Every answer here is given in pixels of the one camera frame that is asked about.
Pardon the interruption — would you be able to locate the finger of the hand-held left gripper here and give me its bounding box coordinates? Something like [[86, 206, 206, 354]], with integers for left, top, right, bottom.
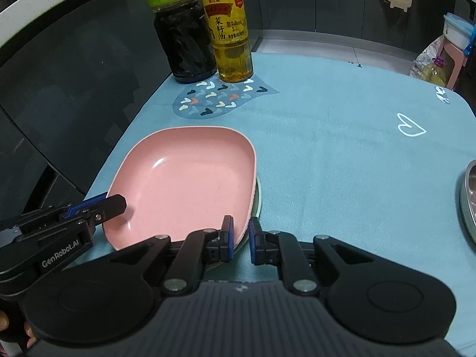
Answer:
[[18, 192, 110, 227], [74, 194, 128, 239]]

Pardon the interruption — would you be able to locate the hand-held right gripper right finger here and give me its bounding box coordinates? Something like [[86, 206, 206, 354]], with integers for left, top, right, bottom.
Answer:
[[248, 217, 387, 295]]

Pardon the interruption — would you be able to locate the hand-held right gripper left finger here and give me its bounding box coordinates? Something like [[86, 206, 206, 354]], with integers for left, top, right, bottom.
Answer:
[[112, 215, 236, 295]]

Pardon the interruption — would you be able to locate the pale green plate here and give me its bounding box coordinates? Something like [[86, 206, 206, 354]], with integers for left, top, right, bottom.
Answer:
[[203, 176, 263, 274]]

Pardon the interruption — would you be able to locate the pink dish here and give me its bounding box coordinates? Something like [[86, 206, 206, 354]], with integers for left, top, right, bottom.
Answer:
[[102, 127, 258, 251]]

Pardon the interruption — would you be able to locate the person's left hand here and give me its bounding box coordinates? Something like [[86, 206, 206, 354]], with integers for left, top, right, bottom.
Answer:
[[0, 309, 37, 354]]

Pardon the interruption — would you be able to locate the blue printed mat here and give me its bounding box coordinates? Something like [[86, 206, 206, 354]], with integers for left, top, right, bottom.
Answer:
[[84, 52, 476, 346]]

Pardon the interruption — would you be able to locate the dark vinegar bottle green label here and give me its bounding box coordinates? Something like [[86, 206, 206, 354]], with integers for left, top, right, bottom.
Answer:
[[137, 0, 218, 84]]

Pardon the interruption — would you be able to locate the yellow oil bottle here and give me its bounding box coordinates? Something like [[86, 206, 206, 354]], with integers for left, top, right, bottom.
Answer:
[[196, 0, 254, 83]]

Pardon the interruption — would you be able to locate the white kitchen countertop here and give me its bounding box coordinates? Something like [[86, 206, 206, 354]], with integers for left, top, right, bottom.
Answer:
[[0, 0, 476, 51]]

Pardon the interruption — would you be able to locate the stainless steel plate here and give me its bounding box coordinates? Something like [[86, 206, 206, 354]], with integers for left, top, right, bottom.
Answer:
[[458, 159, 476, 251]]

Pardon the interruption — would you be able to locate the large oil bottle purple cap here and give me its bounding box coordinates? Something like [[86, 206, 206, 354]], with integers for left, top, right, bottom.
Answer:
[[424, 56, 447, 87]]

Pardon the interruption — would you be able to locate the patterned plastic bag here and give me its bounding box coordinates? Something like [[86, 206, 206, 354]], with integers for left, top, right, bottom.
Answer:
[[409, 35, 447, 82]]

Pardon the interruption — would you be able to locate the pink stool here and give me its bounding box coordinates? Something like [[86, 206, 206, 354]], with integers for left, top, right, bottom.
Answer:
[[442, 33, 470, 90]]

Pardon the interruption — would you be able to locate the blue lid container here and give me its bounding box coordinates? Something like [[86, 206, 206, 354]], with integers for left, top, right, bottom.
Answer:
[[442, 13, 476, 51]]

